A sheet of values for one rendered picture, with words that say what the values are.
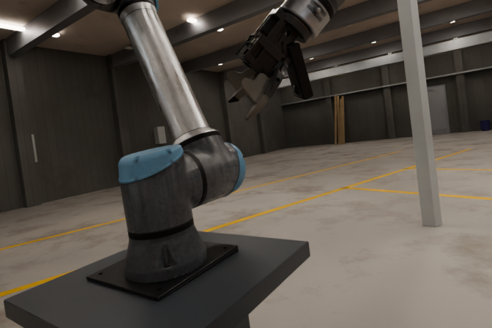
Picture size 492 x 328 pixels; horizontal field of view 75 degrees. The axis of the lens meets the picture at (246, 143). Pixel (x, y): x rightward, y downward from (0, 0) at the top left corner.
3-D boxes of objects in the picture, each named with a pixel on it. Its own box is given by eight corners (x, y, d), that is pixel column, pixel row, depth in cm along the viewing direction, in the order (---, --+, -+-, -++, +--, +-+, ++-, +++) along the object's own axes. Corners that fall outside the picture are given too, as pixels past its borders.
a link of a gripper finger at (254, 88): (226, 104, 55) (244, 66, 60) (250, 123, 58) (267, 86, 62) (236, 99, 53) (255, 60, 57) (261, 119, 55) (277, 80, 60)
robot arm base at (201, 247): (106, 278, 72) (99, 235, 71) (165, 245, 88) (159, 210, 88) (170, 288, 63) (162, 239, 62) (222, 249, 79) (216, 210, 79)
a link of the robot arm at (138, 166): (113, 230, 74) (101, 155, 73) (172, 209, 87) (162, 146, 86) (153, 236, 64) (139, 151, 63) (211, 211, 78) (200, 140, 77)
